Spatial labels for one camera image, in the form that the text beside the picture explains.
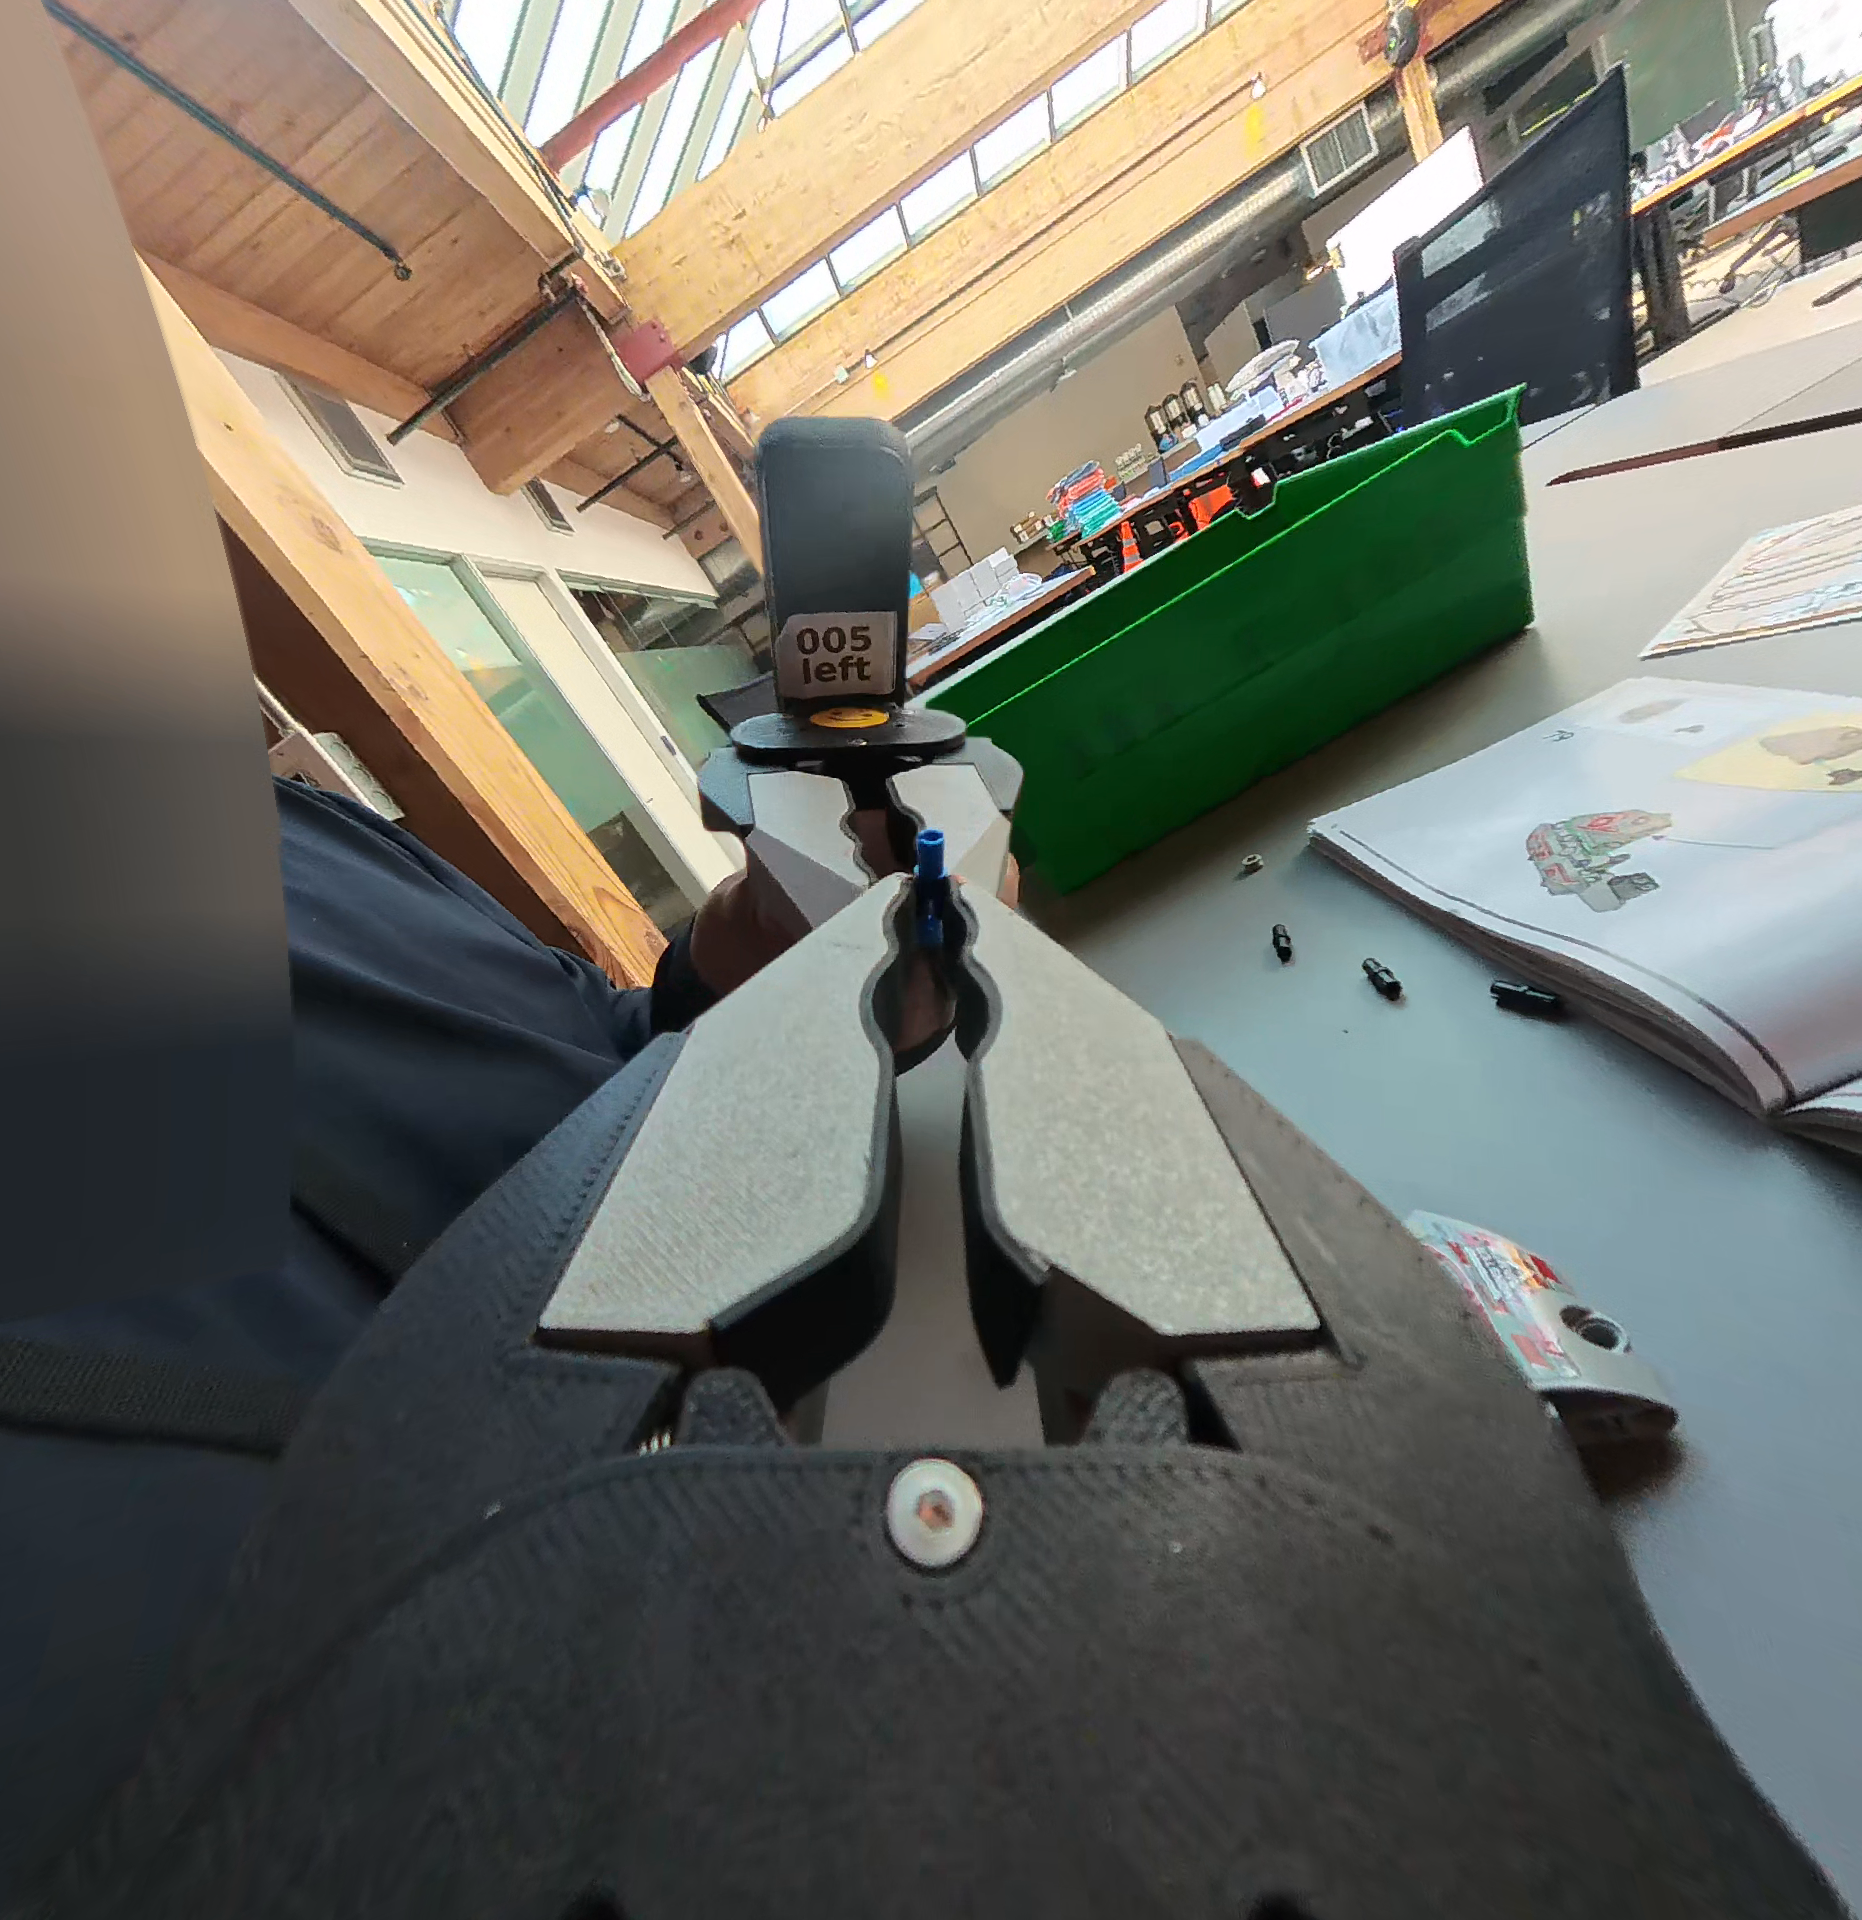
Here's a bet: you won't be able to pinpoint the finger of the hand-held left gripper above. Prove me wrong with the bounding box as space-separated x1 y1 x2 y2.
888 760 1022 912
744 765 876 935

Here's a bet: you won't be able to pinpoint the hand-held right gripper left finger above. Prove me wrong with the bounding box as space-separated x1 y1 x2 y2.
537 876 917 1356

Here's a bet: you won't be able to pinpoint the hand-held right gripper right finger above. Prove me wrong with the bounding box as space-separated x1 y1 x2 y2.
950 882 1325 1384

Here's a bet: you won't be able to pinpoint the person's left forearm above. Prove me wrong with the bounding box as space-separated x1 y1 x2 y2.
273 776 713 1141

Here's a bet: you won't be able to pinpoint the grey lego panel red stickers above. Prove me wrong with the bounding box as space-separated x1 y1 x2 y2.
1403 1210 1680 1444

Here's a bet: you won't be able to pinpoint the open lego instruction booklet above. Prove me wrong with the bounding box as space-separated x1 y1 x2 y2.
1304 675 1862 1167

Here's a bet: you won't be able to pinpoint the person's left hand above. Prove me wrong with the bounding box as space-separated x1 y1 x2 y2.
688 809 961 1070

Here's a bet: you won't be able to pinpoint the glass door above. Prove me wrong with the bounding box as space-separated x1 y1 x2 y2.
365 542 745 935

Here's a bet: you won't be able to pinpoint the green plastic bin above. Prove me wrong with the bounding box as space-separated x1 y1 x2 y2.
913 384 1536 897

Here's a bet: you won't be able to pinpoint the long wooden workbench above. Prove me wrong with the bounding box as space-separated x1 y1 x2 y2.
904 348 1410 695

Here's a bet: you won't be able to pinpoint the thin printed leaflet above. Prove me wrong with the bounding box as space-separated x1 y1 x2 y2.
1641 500 1862 664

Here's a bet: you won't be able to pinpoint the wooden desk with equipment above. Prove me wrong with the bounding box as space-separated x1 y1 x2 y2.
1625 54 1862 354

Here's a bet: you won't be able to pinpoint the silver ventilation duct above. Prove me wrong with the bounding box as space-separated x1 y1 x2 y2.
898 81 1416 468

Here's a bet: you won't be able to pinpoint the black shoulder strap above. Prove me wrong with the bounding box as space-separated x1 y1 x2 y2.
0 1148 429 1459

